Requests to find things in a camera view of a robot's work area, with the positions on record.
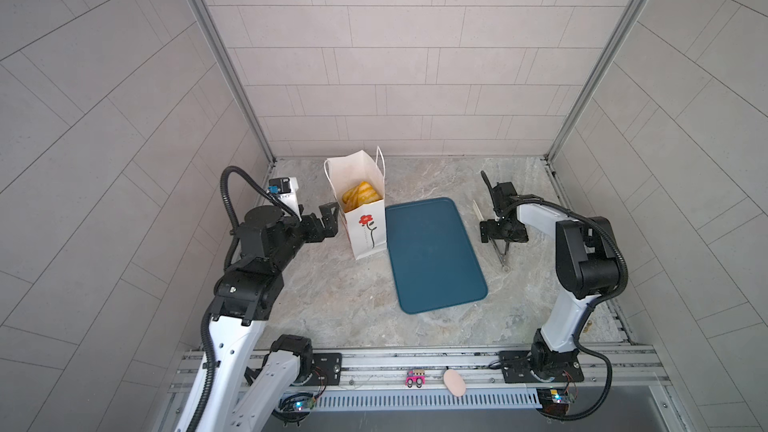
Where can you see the pink oval toy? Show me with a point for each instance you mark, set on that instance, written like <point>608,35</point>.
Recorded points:
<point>454,382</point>

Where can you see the right green circuit board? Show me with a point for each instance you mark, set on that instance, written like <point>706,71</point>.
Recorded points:
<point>554,401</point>

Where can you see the pink toy truck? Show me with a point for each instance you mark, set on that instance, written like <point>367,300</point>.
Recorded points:
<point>415,378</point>

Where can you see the left green circuit board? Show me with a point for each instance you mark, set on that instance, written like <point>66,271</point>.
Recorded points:
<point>298,403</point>

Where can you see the steel tongs cream tips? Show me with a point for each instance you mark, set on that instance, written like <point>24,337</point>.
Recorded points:
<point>502,254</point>

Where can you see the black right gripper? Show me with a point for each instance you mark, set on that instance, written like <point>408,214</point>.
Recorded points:
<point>516,237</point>

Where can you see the yellow croissant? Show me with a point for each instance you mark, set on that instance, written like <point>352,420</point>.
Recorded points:
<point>362,194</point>

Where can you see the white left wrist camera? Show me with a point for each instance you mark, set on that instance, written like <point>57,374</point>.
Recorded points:
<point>285,190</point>

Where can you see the green circuit board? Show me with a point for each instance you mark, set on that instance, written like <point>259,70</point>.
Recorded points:
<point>298,403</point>
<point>554,401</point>

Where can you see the teal plastic tray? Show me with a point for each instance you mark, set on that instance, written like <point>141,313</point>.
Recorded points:
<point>433,262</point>

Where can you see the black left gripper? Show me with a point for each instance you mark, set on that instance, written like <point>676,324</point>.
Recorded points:
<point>316,235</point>

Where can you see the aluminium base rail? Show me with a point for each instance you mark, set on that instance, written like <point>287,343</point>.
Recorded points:
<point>361,379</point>

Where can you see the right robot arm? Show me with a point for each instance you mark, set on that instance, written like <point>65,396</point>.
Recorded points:
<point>590,269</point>

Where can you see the floral paper bag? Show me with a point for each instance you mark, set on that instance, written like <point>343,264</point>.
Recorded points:
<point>366,225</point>

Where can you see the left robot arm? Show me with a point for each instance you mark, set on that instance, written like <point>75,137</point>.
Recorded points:
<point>269,227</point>

